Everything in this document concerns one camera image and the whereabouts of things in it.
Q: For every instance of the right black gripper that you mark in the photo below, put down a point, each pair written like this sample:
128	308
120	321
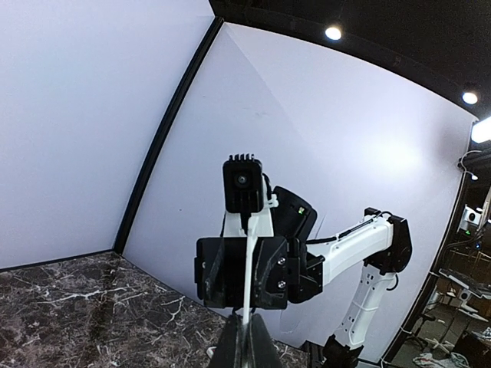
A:
219	268

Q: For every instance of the white battery cover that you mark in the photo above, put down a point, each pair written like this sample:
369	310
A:
249	250

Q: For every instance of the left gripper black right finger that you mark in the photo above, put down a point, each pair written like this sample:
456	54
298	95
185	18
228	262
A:
261	351

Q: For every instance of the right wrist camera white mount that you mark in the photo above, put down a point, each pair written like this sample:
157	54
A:
247	192

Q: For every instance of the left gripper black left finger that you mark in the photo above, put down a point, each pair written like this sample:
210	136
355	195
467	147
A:
228	351

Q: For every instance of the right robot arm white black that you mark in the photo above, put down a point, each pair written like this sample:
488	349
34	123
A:
380	242

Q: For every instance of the right black frame post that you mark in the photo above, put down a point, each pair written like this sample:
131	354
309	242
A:
162	133

